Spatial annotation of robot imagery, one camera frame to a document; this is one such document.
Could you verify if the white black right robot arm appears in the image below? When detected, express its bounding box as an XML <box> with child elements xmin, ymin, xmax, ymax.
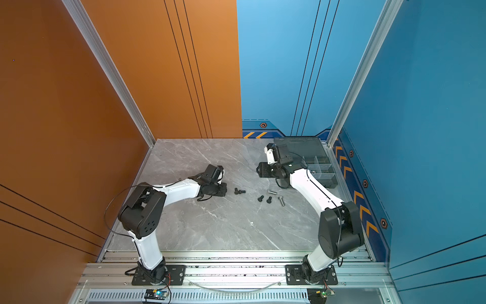
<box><xmin>256</xmin><ymin>143</ymin><xmax>365</xmax><ymax>284</ymax></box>

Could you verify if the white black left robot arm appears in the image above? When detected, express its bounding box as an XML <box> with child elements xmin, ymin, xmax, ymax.
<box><xmin>118</xmin><ymin>165</ymin><xmax>227</xmax><ymax>286</ymax></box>

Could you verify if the grey compartment organizer box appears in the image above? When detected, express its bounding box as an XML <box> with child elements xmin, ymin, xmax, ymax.
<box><xmin>275</xmin><ymin>137</ymin><xmax>338</xmax><ymax>189</ymax></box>

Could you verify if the left green circuit board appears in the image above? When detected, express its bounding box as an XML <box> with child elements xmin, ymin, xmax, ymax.
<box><xmin>144</xmin><ymin>289</ymin><xmax>170</xmax><ymax>302</ymax></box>

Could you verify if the green circuit board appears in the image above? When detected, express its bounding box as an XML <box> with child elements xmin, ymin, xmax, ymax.
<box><xmin>306</xmin><ymin>289</ymin><xmax>335</xmax><ymax>304</ymax></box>
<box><xmin>144</xmin><ymin>289</ymin><xmax>170</xmax><ymax>302</ymax></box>

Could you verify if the right green circuit board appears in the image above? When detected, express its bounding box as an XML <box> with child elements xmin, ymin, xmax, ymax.
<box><xmin>306</xmin><ymin>289</ymin><xmax>335</xmax><ymax>304</ymax></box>

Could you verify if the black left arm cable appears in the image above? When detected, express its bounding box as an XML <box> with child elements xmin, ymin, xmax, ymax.
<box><xmin>104</xmin><ymin>184</ymin><xmax>153</xmax><ymax>238</ymax></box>

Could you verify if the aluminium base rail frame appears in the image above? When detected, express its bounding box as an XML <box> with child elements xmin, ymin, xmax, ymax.
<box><xmin>72</xmin><ymin>246</ymin><xmax>401</xmax><ymax>303</ymax></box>

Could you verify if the aluminium right corner post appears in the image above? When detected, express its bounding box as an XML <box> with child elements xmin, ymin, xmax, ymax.
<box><xmin>326</xmin><ymin>0</ymin><xmax>404</xmax><ymax>148</ymax></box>

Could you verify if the aluminium corner post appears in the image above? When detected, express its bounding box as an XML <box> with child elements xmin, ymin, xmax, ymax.
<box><xmin>326</xmin><ymin>0</ymin><xmax>404</xmax><ymax>148</ymax></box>
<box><xmin>62</xmin><ymin>0</ymin><xmax>156</xmax><ymax>149</ymax></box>

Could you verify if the aluminium left corner post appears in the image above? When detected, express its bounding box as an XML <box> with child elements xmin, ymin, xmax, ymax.
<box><xmin>62</xmin><ymin>0</ymin><xmax>156</xmax><ymax>149</ymax></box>

